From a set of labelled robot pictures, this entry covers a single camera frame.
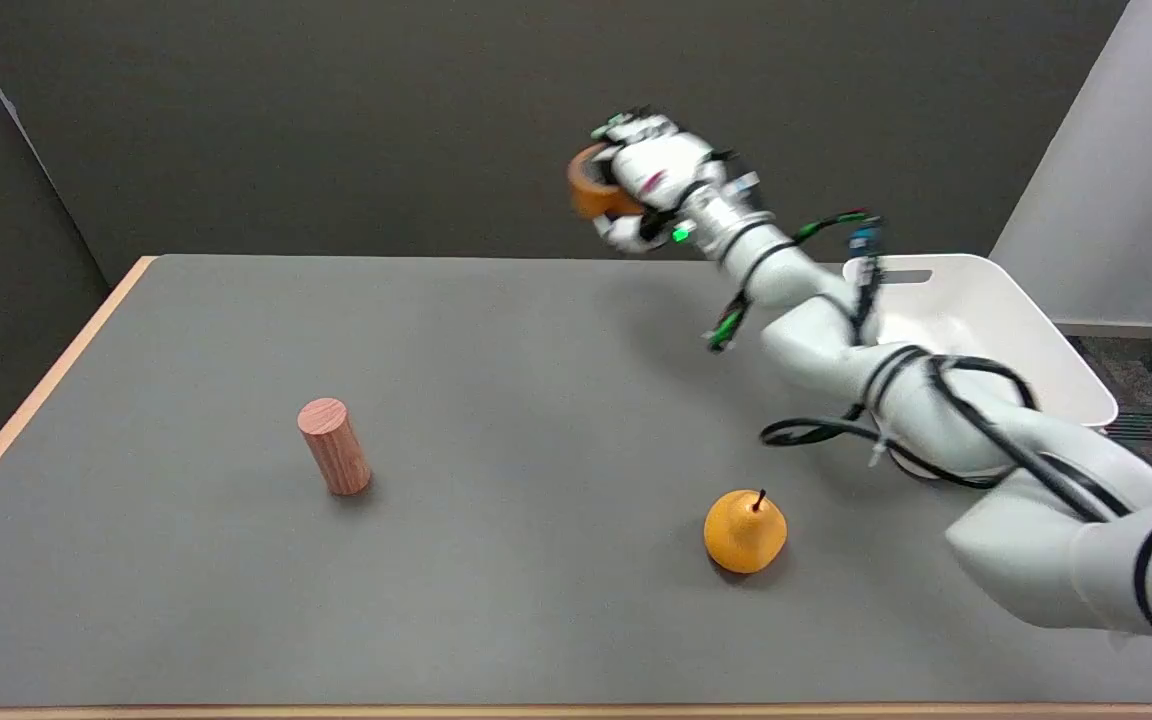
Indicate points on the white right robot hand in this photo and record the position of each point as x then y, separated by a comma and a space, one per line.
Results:
658, 168

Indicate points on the yellow tape roll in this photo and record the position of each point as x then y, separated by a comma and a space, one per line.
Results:
591, 188

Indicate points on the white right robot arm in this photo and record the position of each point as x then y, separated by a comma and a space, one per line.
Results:
936, 400

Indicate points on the white plastic box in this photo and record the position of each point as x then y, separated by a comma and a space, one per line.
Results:
986, 320

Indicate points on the yellow toy pear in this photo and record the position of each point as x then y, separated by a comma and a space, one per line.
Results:
744, 532

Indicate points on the wooden cylinder block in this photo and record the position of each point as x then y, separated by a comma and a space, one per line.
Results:
334, 446

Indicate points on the white standing panel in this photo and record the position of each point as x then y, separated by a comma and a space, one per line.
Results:
1116, 160

